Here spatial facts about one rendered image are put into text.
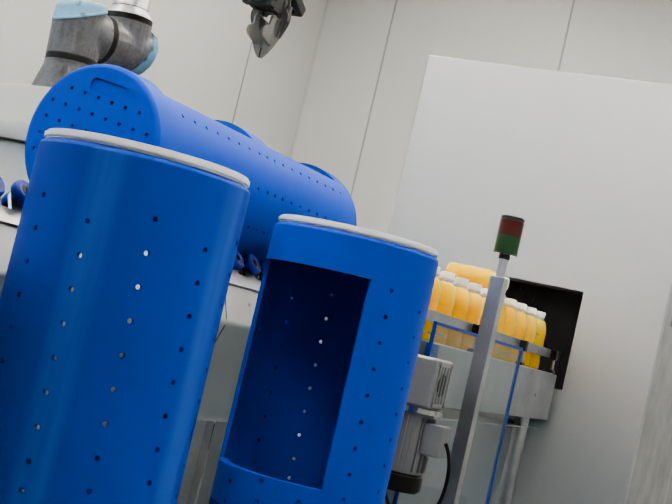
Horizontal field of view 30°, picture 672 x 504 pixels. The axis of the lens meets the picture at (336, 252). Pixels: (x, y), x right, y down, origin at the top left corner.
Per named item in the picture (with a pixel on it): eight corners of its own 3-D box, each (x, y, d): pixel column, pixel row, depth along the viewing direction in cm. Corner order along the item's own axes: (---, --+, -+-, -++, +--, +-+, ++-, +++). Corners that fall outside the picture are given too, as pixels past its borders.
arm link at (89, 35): (34, 50, 284) (45, -8, 285) (80, 66, 294) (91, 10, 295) (67, 50, 276) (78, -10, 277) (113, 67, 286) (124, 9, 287)
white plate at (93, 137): (285, 183, 161) (283, 192, 161) (203, 182, 186) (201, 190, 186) (81, 123, 148) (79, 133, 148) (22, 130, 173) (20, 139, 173)
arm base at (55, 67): (16, 91, 283) (24, 48, 284) (69, 107, 295) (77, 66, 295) (56, 92, 273) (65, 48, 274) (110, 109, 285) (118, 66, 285)
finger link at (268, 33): (249, 51, 262) (259, 8, 262) (262, 59, 267) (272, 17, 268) (262, 52, 261) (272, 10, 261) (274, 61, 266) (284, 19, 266)
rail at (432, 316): (388, 308, 302) (390, 296, 302) (552, 359, 446) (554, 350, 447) (391, 309, 302) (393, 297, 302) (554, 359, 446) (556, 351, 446)
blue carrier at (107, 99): (0, 191, 225) (58, 44, 225) (232, 262, 304) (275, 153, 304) (121, 244, 213) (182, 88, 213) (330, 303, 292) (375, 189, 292)
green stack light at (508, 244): (489, 250, 322) (493, 231, 322) (496, 254, 328) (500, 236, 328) (513, 255, 319) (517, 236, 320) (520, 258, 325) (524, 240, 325)
